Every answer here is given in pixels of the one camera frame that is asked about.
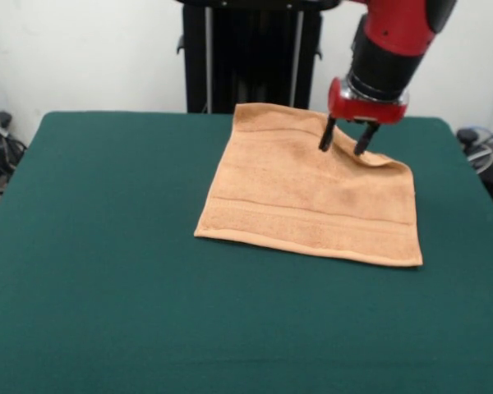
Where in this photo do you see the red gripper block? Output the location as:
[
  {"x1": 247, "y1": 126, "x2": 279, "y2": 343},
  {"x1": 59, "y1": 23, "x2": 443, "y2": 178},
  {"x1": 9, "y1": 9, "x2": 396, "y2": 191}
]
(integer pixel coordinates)
[{"x1": 318, "y1": 77, "x2": 411, "y2": 157}]

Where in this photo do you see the tan terry towel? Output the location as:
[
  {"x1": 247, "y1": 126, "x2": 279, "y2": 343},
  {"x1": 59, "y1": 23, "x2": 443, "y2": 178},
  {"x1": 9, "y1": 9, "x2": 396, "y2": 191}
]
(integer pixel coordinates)
[{"x1": 193, "y1": 103, "x2": 424, "y2": 268}]

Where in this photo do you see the grey chair base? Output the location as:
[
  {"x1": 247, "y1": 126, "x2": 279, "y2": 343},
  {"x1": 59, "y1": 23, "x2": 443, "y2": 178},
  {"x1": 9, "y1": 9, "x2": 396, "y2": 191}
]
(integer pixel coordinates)
[{"x1": 455, "y1": 125, "x2": 493, "y2": 204}]

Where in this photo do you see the dark green table cloth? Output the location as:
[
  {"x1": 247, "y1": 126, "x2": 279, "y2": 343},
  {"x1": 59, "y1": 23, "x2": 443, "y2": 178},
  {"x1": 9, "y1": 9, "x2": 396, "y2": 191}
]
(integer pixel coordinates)
[{"x1": 0, "y1": 110, "x2": 493, "y2": 394}]

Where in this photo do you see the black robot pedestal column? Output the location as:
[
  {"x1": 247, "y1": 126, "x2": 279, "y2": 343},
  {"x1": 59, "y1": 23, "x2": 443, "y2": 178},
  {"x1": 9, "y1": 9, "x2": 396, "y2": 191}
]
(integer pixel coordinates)
[{"x1": 176, "y1": 0, "x2": 342, "y2": 115}]

